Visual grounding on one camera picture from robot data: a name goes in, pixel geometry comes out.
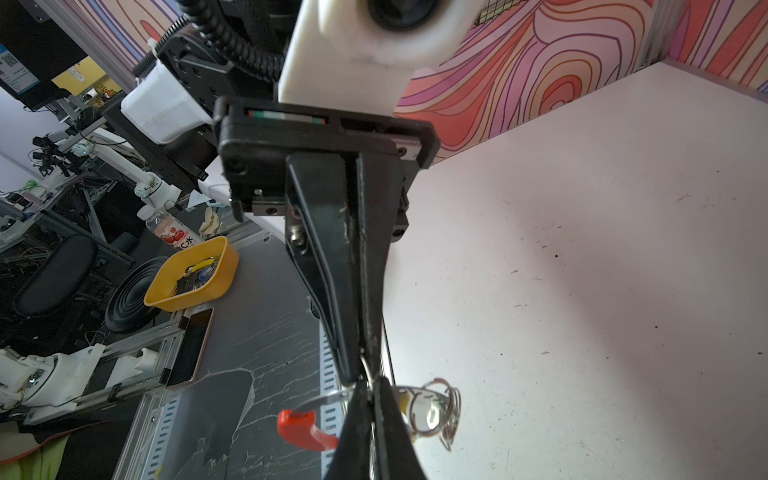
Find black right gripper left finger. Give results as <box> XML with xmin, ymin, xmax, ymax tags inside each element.
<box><xmin>324</xmin><ymin>382</ymin><xmax>372</xmax><ymax>480</ymax></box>

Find yellow parts tray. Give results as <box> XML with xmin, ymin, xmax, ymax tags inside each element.
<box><xmin>144</xmin><ymin>236</ymin><xmax>240</xmax><ymax>312</ymax></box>

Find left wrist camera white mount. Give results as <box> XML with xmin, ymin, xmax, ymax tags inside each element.
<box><xmin>278</xmin><ymin>1</ymin><xmax>484</xmax><ymax>116</ymax></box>

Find plastic drink bottle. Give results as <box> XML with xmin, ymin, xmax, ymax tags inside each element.
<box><xmin>137</xmin><ymin>205</ymin><xmax>202</xmax><ymax>251</ymax></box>

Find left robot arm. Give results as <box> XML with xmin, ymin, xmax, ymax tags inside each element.
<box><xmin>113</xmin><ymin>1</ymin><xmax>440</xmax><ymax>385</ymax></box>

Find yellow plastic key tag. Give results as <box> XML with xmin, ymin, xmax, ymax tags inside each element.
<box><xmin>398</xmin><ymin>387</ymin><xmax>419</xmax><ymax>423</ymax></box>

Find metal keyring disc red grip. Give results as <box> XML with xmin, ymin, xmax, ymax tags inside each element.
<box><xmin>277</xmin><ymin>378</ymin><xmax>462</xmax><ymax>452</ymax></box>

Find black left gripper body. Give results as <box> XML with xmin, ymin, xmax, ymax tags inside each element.
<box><xmin>213</xmin><ymin>96</ymin><xmax>440</xmax><ymax>242</ymax></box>

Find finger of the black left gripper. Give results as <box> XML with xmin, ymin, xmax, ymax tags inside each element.
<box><xmin>286</xmin><ymin>152</ymin><xmax>361</xmax><ymax>384</ymax></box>
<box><xmin>356</xmin><ymin>153</ymin><xmax>403</xmax><ymax>377</ymax></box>

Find black wire basket left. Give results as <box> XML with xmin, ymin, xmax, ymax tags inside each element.
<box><xmin>474</xmin><ymin>0</ymin><xmax>526</xmax><ymax>26</ymax></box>

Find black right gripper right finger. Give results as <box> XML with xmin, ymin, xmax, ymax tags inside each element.
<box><xmin>373</xmin><ymin>377</ymin><xmax>427</xmax><ymax>480</ymax></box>

